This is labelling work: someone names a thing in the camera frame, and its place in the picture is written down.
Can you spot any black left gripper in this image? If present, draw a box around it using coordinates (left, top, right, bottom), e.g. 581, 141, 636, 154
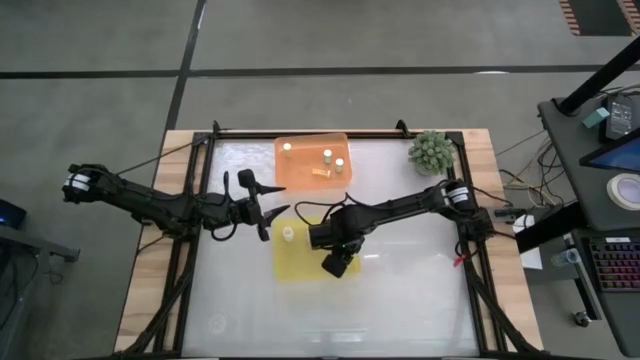
238, 185, 291, 243

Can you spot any orange plastic bin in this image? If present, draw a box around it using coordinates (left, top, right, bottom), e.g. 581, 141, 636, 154
273, 132, 354, 192

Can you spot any yellow plastic bin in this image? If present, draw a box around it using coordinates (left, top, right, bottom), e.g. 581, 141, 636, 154
272, 218, 362, 283

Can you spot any green potted plant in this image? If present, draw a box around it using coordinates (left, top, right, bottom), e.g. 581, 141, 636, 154
408, 129, 457, 177

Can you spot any wooden table base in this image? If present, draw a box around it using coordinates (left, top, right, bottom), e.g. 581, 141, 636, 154
113, 128, 545, 354

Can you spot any white power adapter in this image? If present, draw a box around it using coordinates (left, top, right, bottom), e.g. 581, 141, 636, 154
513, 213, 536, 234

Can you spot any white paper sheet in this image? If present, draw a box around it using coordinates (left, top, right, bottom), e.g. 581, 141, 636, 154
519, 229, 544, 271

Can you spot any clear plastic water bottle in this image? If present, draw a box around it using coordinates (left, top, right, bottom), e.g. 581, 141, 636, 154
551, 248, 582, 268

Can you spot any dark grey side desk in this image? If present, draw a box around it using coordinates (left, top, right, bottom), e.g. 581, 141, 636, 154
537, 92, 640, 357

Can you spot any blue-lit black device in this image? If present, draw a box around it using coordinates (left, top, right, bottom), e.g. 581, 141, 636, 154
0, 198, 29, 231

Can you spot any white tape roll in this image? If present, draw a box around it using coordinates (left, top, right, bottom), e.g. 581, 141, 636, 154
606, 172, 640, 212

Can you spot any backlit black keyboard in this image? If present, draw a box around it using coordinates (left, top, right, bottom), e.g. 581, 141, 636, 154
588, 236, 640, 294

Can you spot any small teal box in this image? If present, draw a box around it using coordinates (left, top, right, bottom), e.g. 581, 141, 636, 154
581, 106, 612, 129

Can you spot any tablet with blue screen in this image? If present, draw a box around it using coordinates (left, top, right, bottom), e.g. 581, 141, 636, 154
578, 128, 640, 175

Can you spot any black slanted pole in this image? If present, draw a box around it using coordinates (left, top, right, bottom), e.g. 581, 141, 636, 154
556, 35, 640, 116

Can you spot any dark orange-edged floor mat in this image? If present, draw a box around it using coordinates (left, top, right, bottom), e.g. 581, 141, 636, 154
558, 0, 640, 37

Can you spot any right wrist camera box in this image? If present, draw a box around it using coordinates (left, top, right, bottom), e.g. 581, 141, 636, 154
320, 249, 354, 280

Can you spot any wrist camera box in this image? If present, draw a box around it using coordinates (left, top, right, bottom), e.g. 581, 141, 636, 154
320, 249, 354, 280
236, 168, 258, 191

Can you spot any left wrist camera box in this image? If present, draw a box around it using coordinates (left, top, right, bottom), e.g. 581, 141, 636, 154
236, 168, 258, 191

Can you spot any black table frame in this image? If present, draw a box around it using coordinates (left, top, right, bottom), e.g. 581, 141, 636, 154
117, 119, 541, 360

